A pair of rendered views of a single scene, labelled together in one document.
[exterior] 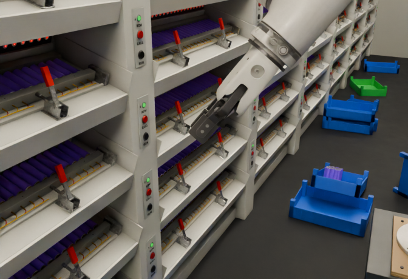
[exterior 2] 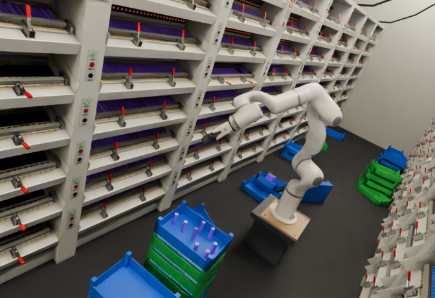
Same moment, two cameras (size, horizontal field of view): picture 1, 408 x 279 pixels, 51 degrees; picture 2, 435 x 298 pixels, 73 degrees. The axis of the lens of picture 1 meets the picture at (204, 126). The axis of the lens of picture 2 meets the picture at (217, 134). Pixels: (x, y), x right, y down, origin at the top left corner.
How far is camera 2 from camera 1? 0.85 m
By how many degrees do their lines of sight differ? 3
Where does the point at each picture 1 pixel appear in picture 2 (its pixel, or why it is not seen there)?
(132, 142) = (183, 133)
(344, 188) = (269, 184)
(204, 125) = (206, 138)
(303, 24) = (243, 120)
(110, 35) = (189, 95)
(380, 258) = (259, 210)
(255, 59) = (226, 125)
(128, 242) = (168, 168)
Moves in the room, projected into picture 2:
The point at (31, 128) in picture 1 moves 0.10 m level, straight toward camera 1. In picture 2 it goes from (155, 120) to (155, 129)
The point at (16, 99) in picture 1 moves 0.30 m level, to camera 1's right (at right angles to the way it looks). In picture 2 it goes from (153, 109) to (206, 128)
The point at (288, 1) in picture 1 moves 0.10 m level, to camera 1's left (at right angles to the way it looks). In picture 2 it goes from (241, 112) to (222, 105)
